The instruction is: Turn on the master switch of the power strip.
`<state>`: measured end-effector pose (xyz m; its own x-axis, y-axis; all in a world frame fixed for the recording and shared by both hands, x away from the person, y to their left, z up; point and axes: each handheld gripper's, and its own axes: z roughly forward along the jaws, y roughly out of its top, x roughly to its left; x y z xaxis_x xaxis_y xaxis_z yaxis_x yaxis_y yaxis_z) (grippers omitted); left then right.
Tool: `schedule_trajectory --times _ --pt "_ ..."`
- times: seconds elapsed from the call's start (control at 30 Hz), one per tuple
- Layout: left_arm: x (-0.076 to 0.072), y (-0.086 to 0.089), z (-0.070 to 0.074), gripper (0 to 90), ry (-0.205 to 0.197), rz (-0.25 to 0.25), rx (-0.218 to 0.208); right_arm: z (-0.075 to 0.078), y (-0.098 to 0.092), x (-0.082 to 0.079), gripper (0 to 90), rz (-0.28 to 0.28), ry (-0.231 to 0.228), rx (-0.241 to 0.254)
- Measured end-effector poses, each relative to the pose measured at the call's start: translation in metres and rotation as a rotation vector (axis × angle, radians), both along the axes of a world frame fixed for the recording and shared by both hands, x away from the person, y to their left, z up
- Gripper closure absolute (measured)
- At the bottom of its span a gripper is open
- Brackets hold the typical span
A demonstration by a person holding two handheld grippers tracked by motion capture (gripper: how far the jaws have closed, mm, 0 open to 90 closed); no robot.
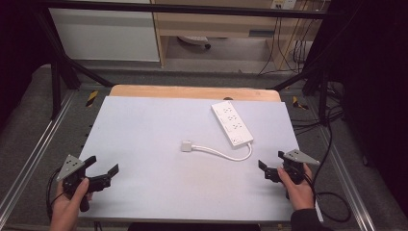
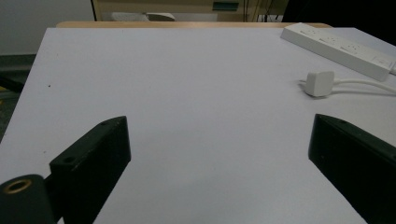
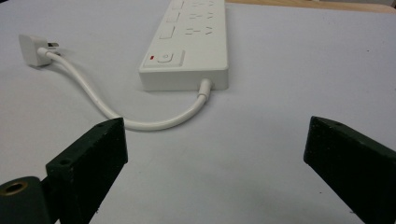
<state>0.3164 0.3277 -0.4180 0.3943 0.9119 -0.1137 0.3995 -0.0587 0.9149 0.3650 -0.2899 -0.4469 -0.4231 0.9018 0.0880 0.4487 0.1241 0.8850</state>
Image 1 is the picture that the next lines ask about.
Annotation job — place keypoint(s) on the black metal frame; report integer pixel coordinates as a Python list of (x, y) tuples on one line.
[(179, 9)]

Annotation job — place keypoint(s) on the white plug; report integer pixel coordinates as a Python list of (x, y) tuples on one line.
[(186, 146)]

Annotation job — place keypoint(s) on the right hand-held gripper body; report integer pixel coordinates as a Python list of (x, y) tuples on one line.
[(296, 157)]

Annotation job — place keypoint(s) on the white cabinet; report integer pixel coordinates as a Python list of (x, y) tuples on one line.
[(102, 35)]

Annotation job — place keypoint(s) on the white table board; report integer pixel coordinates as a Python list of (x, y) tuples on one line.
[(166, 179)]

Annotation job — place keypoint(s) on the person's right hand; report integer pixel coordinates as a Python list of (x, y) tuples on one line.
[(300, 195)]

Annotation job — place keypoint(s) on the wooden table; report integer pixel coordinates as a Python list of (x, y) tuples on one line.
[(192, 92)]

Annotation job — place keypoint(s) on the aluminium rail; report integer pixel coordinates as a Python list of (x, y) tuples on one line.
[(348, 183), (29, 160)]

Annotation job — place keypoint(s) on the person's left hand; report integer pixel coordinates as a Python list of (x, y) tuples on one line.
[(65, 208)]

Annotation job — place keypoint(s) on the white power strip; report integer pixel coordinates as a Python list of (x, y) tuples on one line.
[(231, 123)]

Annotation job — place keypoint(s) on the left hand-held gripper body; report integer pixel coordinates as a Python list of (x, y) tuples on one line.
[(71, 166)]

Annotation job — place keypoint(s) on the white wall socket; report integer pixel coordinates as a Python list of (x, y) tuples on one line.
[(284, 4)]

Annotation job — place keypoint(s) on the black curtain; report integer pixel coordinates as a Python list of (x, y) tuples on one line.
[(19, 48), (375, 96)]

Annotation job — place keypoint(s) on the wooden desk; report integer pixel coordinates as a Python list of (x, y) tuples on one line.
[(218, 24)]

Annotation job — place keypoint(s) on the office chair base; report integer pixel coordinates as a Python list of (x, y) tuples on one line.
[(195, 40)]

